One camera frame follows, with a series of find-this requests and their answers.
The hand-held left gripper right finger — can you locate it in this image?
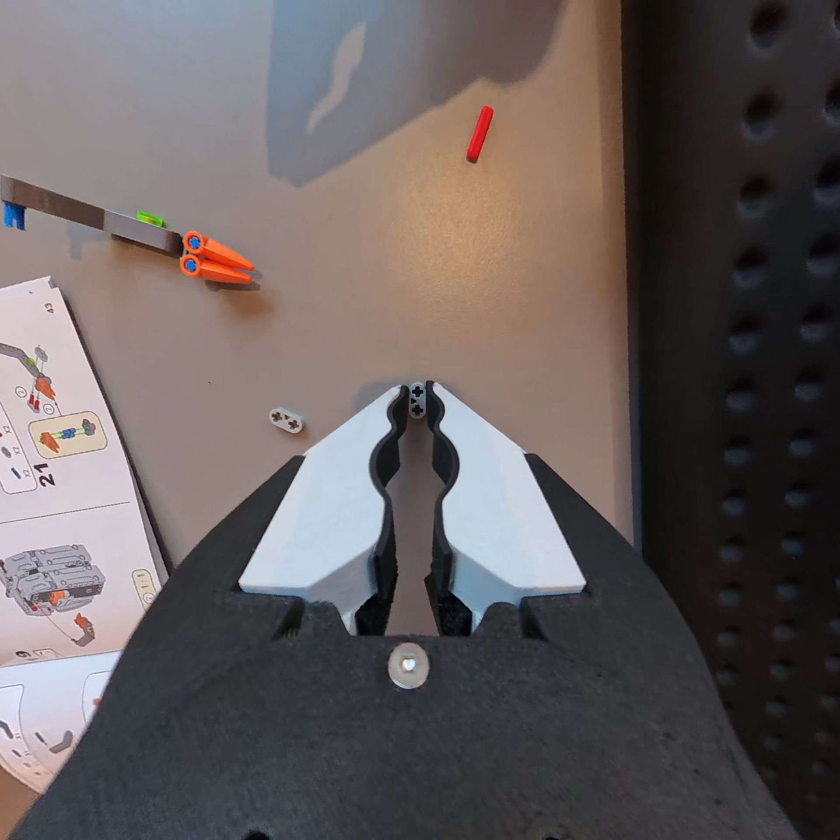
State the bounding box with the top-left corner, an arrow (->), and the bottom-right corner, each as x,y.
425,381 -> 587,636

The small red axle pin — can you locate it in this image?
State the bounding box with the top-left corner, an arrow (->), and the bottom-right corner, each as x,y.
466,105 -> 494,163

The open white instruction booklet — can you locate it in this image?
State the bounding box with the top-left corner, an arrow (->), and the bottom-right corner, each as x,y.
0,276 -> 175,796

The grey desk with wooden edge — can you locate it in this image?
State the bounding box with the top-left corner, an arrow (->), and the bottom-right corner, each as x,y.
0,0 -> 641,840

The black perforated panel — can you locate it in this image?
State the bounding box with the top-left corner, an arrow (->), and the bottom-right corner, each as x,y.
620,0 -> 840,840

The grey beam with orange claws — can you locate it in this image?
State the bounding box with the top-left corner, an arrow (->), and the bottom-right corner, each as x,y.
0,174 -> 257,286

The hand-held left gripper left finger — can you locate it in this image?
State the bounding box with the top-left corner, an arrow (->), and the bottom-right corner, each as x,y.
238,386 -> 404,636

